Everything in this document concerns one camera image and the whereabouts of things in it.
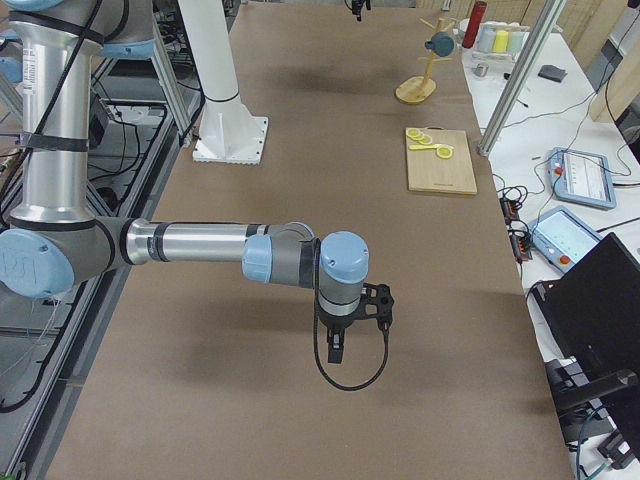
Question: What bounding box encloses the small black pad device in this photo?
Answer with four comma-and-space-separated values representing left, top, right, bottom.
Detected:
538, 64, 567, 83

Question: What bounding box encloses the aluminium frame post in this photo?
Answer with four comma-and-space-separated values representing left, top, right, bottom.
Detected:
478, 0, 566, 157

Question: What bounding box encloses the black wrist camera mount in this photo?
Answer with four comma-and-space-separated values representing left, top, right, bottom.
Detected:
361, 283, 394, 334

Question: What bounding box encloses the yellow cup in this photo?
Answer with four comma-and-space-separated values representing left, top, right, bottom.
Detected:
492, 30, 509, 53

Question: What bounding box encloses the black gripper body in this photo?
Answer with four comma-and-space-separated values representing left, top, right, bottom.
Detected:
349, 0, 368, 14
319, 309, 358, 333

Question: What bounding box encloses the lemon slice pair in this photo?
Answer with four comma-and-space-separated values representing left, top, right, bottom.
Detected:
435, 144, 454, 159

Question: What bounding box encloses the white pedestal column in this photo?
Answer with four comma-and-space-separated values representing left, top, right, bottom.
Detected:
179, 0, 268, 165

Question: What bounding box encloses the blue teach pendant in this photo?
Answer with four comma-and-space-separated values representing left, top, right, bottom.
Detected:
529, 206, 603, 273
548, 147, 617, 210

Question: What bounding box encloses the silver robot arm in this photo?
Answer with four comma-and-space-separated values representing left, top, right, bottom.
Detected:
1, 1, 373, 363

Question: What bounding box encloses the far blue teach pendant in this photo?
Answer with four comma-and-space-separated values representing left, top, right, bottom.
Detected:
548, 147, 617, 210

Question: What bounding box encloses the red thermos bottle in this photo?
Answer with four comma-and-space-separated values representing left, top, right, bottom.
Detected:
462, 0, 487, 49

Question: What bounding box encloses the near blue teach pendant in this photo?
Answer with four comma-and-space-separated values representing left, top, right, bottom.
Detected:
529, 206, 603, 273

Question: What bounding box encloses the wooden cutting board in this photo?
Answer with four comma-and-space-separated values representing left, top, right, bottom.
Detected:
405, 127, 478, 195

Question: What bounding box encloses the grey cup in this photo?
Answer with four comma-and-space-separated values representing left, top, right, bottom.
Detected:
476, 25, 496, 53

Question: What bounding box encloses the lemon slice stack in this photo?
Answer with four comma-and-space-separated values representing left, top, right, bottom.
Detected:
405, 128, 433, 145

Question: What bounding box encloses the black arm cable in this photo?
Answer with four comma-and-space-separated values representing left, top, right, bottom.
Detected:
311, 299, 391, 392

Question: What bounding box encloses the dark teal mug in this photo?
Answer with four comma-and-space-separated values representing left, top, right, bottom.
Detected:
425, 31, 456, 58

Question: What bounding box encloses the wooden mug rack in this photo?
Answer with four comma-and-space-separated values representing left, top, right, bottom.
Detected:
395, 17, 455, 105

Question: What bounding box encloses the light blue cup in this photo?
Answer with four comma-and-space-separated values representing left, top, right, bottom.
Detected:
507, 30, 525, 55

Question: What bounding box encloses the yellow plastic knife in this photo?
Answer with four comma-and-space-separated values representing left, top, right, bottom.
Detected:
408, 144, 442, 151

